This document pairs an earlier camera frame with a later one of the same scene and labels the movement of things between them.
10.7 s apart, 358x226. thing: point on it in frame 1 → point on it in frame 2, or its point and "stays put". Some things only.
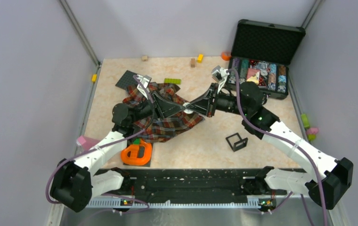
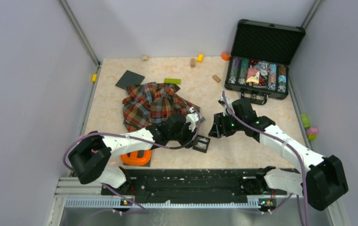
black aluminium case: [262, 53] stays put
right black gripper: [205, 106] → [219, 129]
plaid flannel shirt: [158, 129] stays put
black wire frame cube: [236, 142] → [203, 144]
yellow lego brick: [199, 58] stays put
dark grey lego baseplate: [127, 79] stays put
